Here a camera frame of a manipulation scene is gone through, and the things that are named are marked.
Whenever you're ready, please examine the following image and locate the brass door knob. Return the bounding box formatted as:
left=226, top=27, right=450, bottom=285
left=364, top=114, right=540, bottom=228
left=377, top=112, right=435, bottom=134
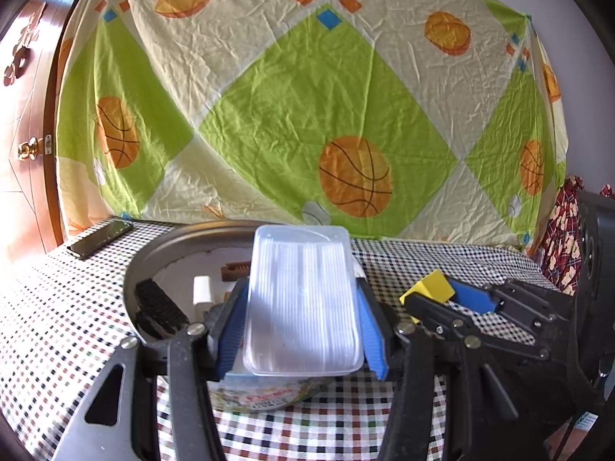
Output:
left=17, top=134, right=53, bottom=160

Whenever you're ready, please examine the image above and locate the wooden door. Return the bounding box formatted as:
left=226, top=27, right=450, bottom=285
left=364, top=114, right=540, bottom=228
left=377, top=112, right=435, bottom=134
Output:
left=1, top=0, right=79, bottom=265

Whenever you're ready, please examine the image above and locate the round metal tin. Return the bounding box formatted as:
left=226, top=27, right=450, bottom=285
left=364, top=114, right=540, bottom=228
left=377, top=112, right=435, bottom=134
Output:
left=123, top=221, right=332, bottom=412

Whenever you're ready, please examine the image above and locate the checkered tablecloth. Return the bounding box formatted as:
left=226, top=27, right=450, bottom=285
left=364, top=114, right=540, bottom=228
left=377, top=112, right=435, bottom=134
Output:
left=1, top=222, right=545, bottom=460

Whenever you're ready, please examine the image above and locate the white power adapter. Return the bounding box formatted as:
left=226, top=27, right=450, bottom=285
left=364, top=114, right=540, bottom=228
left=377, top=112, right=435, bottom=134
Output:
left=192, top=276, right=215, bottom=312

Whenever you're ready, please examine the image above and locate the clear plastic box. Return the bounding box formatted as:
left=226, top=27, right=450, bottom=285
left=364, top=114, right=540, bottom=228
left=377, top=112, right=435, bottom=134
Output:
left=243, top=225, right=364, bottom=378

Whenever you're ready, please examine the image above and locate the black smartphone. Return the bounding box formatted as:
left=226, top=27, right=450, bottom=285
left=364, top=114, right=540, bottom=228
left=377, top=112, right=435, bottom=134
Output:
left=68, top=220, right=133, bottom=260

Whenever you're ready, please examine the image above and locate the yellow toy cube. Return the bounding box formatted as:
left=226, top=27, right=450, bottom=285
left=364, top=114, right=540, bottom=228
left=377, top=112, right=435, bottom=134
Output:
left=399, top=270, right=454, bottom=305

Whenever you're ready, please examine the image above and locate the basketball print bed sheet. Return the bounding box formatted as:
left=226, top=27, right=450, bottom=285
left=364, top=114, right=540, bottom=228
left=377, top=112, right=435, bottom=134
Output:
left=55, top=0, right=568, bottom=253

